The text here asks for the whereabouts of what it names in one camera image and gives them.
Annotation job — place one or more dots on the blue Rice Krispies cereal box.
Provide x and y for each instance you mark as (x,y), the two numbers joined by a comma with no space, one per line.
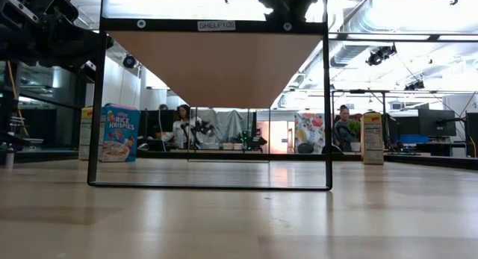
(121,132)

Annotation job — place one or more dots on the small black background robot arm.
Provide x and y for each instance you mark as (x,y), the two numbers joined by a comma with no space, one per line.
(201,128)

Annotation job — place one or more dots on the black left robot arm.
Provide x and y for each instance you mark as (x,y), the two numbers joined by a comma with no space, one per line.
(22,42)

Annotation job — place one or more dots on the white shelf label sticker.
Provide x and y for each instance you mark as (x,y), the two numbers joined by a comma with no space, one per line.
(216,25)

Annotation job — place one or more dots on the black ceiling track light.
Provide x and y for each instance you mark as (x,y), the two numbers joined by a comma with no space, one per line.
(379,55)
(414,85)

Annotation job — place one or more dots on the person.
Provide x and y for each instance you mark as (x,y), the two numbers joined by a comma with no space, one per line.
(163,107)
(343,134)
(183,132)

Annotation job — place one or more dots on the black computer monitor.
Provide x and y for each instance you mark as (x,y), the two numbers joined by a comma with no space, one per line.
(437,121)
(153,122)
(472,132)

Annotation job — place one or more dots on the white bottle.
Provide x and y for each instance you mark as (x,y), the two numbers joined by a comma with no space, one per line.
(9,158)

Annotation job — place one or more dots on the colourful fruit poster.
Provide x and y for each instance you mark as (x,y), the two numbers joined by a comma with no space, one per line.
(309,132)

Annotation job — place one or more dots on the grey hanging cloth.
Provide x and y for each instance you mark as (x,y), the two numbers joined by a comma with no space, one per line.
(228,124)

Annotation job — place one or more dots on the green potted plant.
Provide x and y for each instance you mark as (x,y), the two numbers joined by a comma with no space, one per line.
(354,128)

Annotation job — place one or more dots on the background robot with green lights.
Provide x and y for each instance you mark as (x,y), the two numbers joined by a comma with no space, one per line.
(252,141)

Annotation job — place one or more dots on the blue bin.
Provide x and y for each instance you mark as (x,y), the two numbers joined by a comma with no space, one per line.
(412,139)

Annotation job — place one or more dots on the black ceiling camera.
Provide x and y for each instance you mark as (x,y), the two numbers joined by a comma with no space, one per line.
(129,61)

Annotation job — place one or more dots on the black frame wooden shelf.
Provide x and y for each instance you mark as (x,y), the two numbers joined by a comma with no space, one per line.
(216,65)

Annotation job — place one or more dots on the black metal frame stand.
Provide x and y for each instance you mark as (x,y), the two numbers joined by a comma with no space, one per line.
(384,117)

